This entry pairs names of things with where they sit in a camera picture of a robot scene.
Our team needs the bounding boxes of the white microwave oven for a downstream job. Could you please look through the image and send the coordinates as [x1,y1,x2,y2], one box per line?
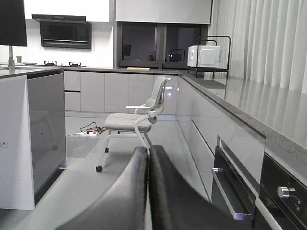
[187,45,220,68]

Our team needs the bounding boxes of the white power strip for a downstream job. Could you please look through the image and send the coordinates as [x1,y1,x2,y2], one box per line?
[80,132,98,138]

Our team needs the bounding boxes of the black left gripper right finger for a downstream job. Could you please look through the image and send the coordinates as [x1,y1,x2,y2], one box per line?
[149,145,242,230]

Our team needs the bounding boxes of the red black cables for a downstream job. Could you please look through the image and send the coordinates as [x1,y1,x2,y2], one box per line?
[79,121,106,135]

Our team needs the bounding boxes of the grey base cabinets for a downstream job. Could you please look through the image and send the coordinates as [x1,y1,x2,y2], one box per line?
[63,70,179,115]

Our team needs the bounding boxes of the black range hood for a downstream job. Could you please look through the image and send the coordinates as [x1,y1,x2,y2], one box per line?
[32,14,92,50]

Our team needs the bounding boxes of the white curtain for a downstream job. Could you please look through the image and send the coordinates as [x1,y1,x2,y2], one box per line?
[209,0,307,93]

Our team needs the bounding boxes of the gas stove burners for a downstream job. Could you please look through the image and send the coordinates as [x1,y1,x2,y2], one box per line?
[36,61,85,68]

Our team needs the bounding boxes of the grey kitchen island cabinet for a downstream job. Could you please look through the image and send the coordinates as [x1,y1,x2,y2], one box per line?
[0,67,66,210]

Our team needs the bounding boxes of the dark window frame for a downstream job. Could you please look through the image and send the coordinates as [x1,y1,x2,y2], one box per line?
[115,22,209,69]

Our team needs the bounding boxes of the small cup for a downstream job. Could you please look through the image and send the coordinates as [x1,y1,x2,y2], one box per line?
[16,56,22,63]

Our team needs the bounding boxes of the black metal rack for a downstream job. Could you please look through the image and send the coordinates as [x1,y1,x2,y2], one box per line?
[187,35,232,79]

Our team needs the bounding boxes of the built-in black oven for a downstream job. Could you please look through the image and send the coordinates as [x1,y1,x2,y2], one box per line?
[212,138,307,230]

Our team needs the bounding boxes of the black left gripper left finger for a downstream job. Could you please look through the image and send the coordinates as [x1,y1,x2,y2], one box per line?
[57,147,148,230]

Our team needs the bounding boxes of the grey white office chair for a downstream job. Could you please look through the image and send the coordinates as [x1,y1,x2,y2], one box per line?
[95,76,172,173]

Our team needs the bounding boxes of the black lamp shade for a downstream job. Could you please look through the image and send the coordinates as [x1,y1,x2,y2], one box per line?
[0,0,27,46]

